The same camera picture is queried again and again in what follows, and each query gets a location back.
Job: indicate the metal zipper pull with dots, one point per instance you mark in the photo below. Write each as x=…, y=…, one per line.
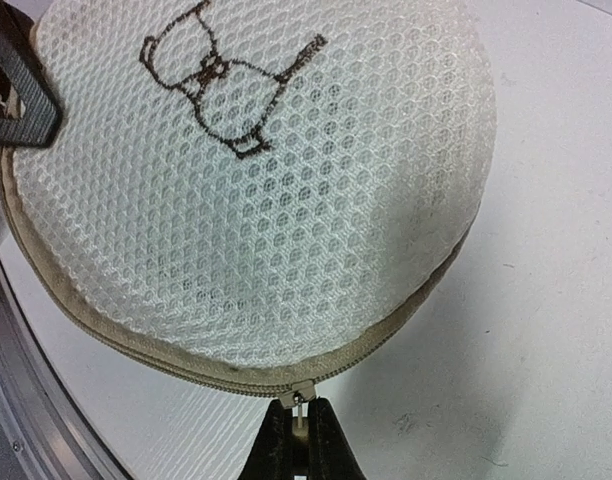
x=296, y=396

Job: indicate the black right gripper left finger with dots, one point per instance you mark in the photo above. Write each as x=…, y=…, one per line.
x=271, y=456

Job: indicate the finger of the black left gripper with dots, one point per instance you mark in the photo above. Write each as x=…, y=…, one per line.
x=30, y=113

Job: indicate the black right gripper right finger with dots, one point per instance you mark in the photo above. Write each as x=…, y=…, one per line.
x=330, y=454

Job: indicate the aluminium front rail frame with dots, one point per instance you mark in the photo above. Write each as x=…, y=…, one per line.
x=43, y=433

